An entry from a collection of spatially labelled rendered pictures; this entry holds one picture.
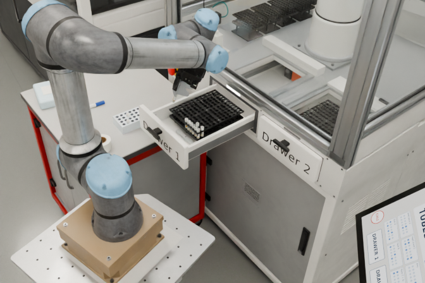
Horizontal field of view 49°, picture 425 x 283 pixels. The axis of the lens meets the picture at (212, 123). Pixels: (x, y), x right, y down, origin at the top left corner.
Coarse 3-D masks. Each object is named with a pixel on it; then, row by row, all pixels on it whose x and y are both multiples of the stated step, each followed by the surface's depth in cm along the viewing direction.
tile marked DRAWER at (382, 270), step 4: (376, 268) 115; (380, 268) 114; (384, 268) 113; (372, 272) 115; (376, 272) 114; (380, 272) 113; (384, 272) 113; (372, 276) 115; (376, 276) 114; (380, 276) 113; (384, 276) 112; (372, 280) 114; (376, 280) 113; (380, 280) 112; (384, 280) 111
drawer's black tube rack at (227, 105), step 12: (216, 96) 186; (180, 108) 178; (192, 108) 179; (204, 108) 179; (216, 108) 179; (228, 108) 179; (180, 120) 178; (192, 120) 173; (204, 120) 173; (216, 120) 174; (228, 120) 179; (204, 132) 173
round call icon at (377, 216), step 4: (376, 212) 127; (380, 212) 126; (384, 212) 125; (372, 216) 127; (376, 216) 126; (380, 216) 125; (384, 216) 124; (372, 220) 126; (376, 220) 125; (380, 220) 124; (384, 220) 123; (372, 224) 126
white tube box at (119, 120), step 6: (138, 108) 195; (120, 114) 191; (132, 114) 192; (138, 114) 191; (114, 120) 189; (120, 120) 188; (132, 120) 189; (138, 120) 188; (120, 126) 186; (126, 126) 186; (132, 126) 188; (138, 126) 190; (126, 132) 188
